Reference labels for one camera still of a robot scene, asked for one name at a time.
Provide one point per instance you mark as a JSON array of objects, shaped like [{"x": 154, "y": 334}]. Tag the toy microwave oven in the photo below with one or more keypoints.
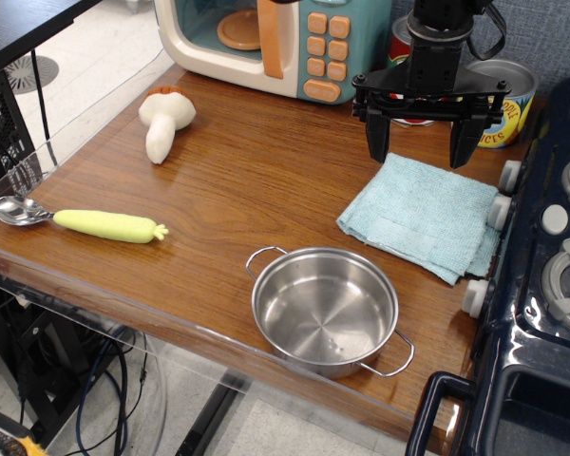
[{"x": 309, "y": 50}]

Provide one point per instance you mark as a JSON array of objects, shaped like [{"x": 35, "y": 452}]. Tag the stainless steel pot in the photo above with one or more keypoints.
[{"x": 326, "y": 310}]

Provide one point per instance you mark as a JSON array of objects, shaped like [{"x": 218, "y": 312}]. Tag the white plush mushroom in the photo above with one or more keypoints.
[{"x": 164, "y": 111}]

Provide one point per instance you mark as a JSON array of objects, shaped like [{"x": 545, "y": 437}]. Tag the light blue folded cloth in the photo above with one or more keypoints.
[{"x": 426, "y": 215}]

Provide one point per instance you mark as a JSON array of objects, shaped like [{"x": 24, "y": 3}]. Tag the pineapple slices can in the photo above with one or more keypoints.
[{"x": 523, "y": 83}]

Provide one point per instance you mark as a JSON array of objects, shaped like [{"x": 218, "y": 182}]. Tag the black desk at left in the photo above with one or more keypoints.
[{"x": 24, "y": 25}]

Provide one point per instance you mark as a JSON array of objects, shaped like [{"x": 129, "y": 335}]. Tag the spoon with green carrot handle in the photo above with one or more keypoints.
[{"x": 19, "y": 211}]

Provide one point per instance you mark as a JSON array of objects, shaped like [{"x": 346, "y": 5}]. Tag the dark blue toy stove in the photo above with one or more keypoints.
[{"x": 517, "y": 398}]

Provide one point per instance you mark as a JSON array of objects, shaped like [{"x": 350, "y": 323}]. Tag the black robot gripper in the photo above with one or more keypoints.
[{"x": 430, "y": 84}]

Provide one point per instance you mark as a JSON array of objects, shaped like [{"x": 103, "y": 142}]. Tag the tomato sauce can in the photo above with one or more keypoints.
[{"x": 399, "y": 49}]

